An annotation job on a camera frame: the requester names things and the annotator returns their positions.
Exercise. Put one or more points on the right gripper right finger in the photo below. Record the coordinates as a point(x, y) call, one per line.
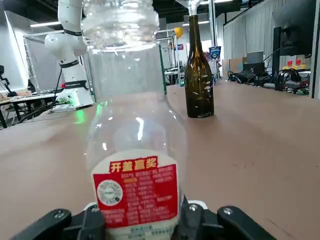
point(212, 225)

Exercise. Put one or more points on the dark glass bottle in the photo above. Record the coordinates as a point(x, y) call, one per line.
point(198, 87)

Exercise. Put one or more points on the clear bottle red label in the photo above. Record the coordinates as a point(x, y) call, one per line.
point(135, 125)

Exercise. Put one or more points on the grey box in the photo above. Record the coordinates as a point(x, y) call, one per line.
point(255, 57)

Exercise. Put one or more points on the clear plastic funnel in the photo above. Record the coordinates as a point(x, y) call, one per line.
point(192, 8)

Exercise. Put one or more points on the black monitor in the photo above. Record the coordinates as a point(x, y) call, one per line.
point(295, 30)

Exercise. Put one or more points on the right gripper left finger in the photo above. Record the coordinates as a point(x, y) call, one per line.
point(62, 225)

